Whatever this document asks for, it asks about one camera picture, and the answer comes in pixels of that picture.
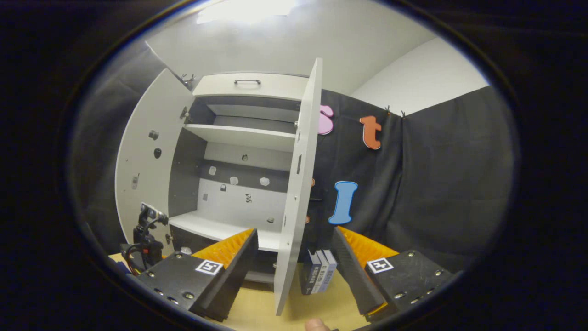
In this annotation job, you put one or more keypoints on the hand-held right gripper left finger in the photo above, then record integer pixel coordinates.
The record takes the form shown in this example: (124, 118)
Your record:
(234, 280)

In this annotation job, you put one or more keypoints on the ceiling light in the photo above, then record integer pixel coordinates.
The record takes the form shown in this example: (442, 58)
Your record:
(248, 9)

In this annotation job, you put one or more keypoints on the light blue book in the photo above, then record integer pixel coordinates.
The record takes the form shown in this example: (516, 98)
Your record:
(331, 269)

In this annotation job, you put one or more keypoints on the white cabinet shelf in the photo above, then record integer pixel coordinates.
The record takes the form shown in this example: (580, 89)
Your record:
(243, 135)

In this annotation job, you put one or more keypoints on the white book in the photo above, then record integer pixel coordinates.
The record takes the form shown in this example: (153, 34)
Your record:
(323, 276)

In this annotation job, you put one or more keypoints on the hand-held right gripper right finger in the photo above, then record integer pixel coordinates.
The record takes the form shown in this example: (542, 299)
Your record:
(356, 276)

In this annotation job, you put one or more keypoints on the white cabinet door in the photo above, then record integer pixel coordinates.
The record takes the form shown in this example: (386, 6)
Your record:
(142, 115)
(298, 207)

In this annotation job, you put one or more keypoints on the dark blue book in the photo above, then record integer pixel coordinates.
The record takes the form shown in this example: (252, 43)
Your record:
(310, 276)

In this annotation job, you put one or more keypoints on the white cabinet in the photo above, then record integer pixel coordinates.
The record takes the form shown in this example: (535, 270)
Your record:
(239, 161)

